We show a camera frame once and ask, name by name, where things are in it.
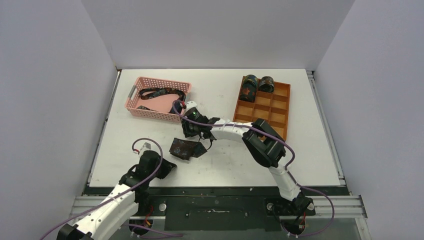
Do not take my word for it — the brown floral tie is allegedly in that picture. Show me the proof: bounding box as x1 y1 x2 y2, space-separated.
169 138 208 161

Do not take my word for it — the wooden compartment tray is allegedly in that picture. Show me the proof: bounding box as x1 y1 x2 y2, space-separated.
233 78 291 140

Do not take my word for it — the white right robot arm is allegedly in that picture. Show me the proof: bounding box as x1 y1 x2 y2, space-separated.
179 107 315 215

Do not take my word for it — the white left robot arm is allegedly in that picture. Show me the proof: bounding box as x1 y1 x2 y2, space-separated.
56 150 177 240

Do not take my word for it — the pink perforated plastic basket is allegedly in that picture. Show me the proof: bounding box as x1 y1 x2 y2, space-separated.
124 76 192 123

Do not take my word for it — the dark patterned tie in basket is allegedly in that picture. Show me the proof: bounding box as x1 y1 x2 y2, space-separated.
136 87 187 114

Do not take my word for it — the rolled dark floral tie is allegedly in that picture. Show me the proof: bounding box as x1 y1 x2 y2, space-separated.
239 74 259 103

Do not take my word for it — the rolled dark grey tie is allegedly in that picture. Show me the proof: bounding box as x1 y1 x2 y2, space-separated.
258 76 275 93

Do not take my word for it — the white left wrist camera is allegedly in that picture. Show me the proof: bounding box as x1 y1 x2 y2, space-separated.
138 142 151 156

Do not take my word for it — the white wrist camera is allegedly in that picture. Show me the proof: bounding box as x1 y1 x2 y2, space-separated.
138 142 151 156
184 101 198 115

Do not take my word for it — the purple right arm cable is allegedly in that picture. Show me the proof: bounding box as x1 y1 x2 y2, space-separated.
172 100 335 238

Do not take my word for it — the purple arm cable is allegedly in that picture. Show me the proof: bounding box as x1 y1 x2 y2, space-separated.
172 100 335 238
39 137 185 240

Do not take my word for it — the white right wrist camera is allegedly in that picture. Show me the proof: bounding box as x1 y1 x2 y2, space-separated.
184 101 198 115

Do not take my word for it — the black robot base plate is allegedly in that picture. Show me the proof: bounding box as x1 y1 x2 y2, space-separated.
130 187 347 232

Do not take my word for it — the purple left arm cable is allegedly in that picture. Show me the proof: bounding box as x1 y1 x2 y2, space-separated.
39 137 185 240

